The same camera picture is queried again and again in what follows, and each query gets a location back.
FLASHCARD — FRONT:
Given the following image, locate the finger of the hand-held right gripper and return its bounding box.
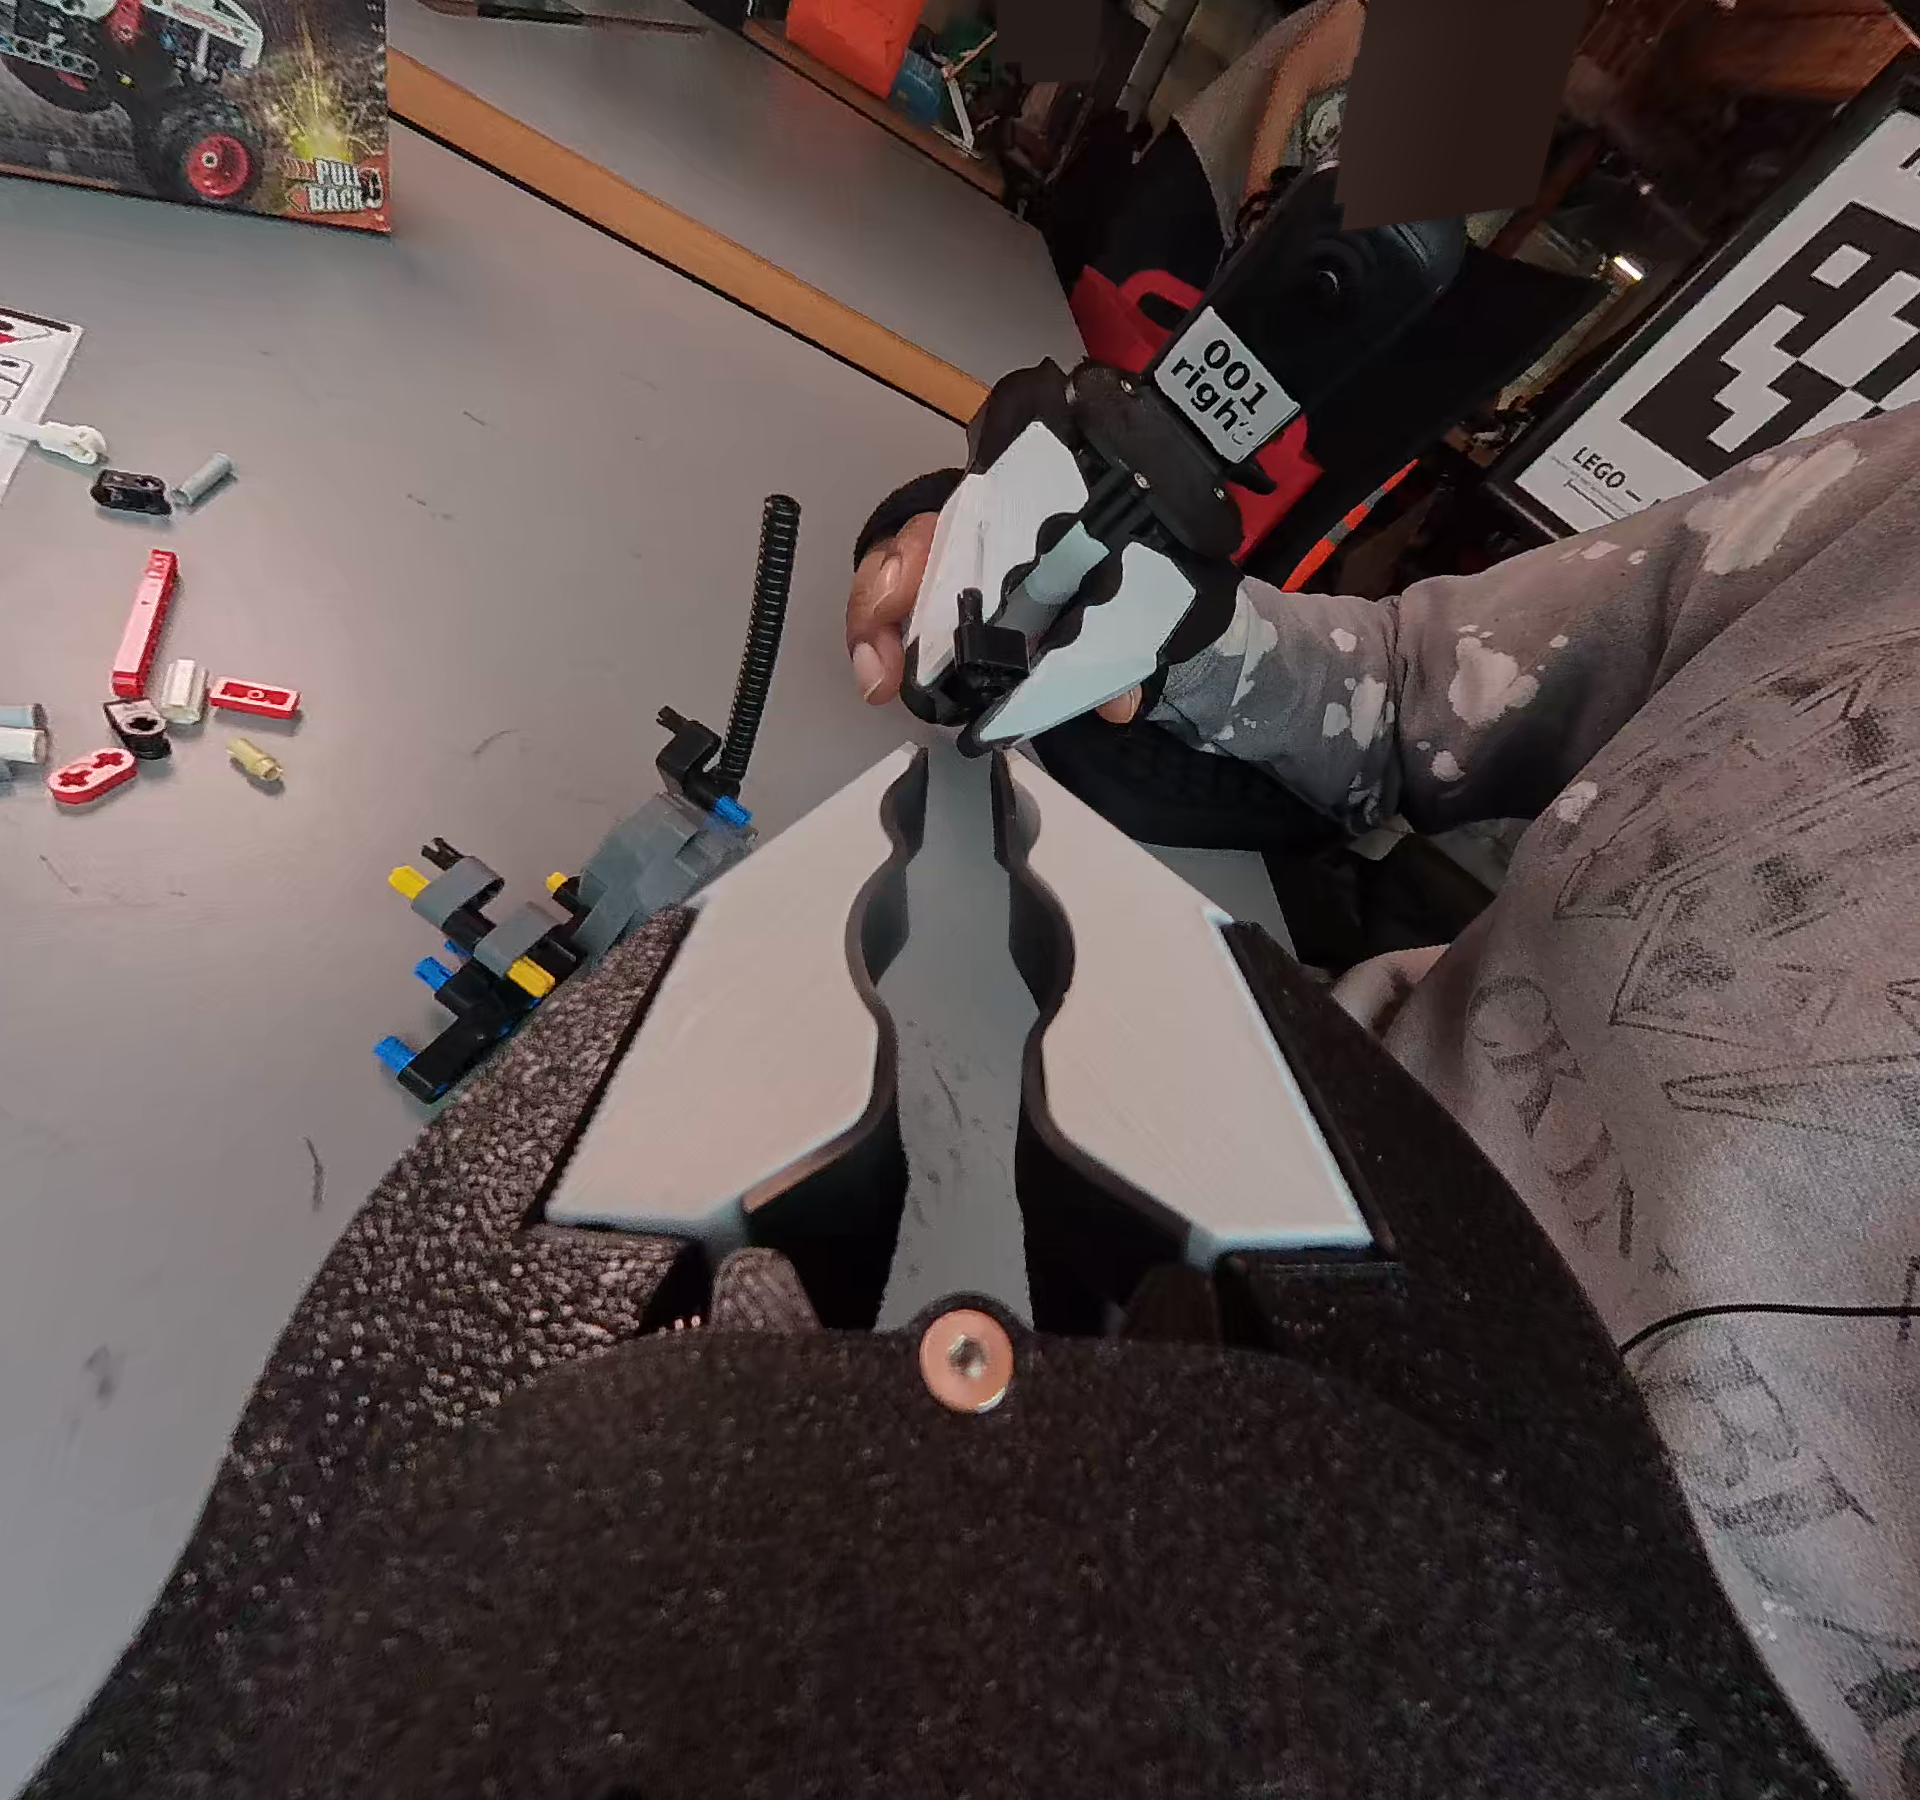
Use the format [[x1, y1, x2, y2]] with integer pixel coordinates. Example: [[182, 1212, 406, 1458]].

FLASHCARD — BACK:
[[899, 420, 1100, 697], [958, 535, 1200, 758]]

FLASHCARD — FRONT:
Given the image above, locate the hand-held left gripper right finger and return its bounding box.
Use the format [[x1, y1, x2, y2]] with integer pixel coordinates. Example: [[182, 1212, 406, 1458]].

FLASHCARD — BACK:
[[987, 746, 1380, 1265]]

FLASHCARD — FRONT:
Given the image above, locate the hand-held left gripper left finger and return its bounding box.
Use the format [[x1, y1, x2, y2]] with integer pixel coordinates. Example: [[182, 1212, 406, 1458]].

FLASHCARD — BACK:
[[543, 742, 932, 1253]]

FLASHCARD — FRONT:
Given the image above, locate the small black brick piece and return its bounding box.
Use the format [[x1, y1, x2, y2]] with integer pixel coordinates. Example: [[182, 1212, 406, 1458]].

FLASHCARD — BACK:
[[951, 591, 1037, 677]]

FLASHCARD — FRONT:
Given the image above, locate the person's right forearm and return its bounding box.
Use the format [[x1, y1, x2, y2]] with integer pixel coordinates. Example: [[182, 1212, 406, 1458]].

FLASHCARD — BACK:
[[1146, 397, 1920, 855]]

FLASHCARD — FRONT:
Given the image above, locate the grey desk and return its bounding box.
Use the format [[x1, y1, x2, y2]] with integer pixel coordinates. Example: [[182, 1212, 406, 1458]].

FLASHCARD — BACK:
[[0, 126, 1307, 1800]]

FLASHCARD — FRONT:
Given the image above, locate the person's right hand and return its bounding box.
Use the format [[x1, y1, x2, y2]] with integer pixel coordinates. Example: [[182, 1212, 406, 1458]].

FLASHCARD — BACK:
[[843, 467, 1250, 768]]

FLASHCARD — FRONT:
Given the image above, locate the grey black toy brick assembly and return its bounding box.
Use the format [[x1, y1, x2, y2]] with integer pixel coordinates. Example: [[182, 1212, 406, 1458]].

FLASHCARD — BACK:
[[373, 704, 758, 1104]]

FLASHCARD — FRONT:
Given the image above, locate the black ribbed flexible tube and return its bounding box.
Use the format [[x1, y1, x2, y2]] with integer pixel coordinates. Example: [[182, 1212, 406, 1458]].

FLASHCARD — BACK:
[[717, 493, 804, 796]]

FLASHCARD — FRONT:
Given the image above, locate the person's grey printed sweatshirt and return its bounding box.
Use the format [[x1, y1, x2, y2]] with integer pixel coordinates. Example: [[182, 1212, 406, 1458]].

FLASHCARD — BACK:
[[1333, 690, 1920, 1800]]

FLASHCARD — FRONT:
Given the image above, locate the grey table with wooden edge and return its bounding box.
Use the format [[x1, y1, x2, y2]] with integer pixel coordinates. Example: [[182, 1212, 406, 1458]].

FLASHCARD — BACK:
[[383, 0, 1051, 361]]

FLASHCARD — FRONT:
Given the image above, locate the framed black white marker sign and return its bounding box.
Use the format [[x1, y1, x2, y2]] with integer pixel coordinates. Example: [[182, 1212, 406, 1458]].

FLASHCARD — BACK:
[[1485, 106, 1920, 541]]

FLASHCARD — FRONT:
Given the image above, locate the long red beam piece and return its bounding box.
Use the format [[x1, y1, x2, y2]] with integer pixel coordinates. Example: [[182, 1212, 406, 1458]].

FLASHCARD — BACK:
[[107, 547, 182, 703]]

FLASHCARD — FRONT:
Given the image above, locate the toy truck cardboard box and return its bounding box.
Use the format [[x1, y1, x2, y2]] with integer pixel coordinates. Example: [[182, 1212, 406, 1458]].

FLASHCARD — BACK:
[[0, 0, 394, 234]]

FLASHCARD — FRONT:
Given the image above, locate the white instruction booklet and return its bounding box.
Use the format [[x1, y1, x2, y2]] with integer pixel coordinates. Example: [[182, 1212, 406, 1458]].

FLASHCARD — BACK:
[[0, 303, 83, 502]]

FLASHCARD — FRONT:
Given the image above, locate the orange strap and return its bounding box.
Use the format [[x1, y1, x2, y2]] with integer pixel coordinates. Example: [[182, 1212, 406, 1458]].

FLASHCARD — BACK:
[[1281, 457, 1420, 594]]

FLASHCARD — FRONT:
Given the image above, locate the thin black cable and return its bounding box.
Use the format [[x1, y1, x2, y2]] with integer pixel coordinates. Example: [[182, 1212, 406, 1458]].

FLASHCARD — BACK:
[[1616, 1294, 1920, 1359]]

